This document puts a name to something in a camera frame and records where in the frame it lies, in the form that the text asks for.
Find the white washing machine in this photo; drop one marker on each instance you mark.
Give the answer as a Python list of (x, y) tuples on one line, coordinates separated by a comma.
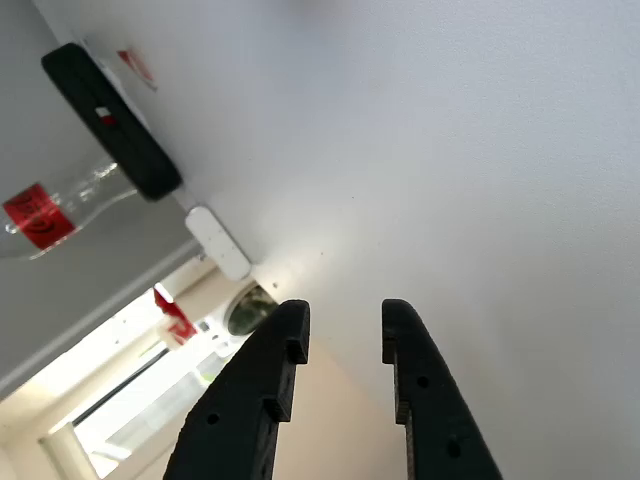
[(250, 312)]

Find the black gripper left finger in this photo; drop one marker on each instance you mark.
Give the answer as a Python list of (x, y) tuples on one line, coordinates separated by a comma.
[(235, 415)]

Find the red white box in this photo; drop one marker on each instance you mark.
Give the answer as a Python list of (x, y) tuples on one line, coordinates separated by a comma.
[(175, 320)]

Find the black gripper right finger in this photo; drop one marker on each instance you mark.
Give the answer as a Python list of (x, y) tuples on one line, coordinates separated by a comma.
[(440, 415)]

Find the white power bank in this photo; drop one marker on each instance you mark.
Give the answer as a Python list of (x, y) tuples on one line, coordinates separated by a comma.
[(217, 242)]

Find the clear bottle with red label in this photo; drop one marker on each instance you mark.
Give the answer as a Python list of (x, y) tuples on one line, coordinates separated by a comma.
[(40, 220)]

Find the black fabric case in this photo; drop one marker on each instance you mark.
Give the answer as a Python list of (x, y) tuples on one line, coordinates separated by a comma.
[(110, 120)]

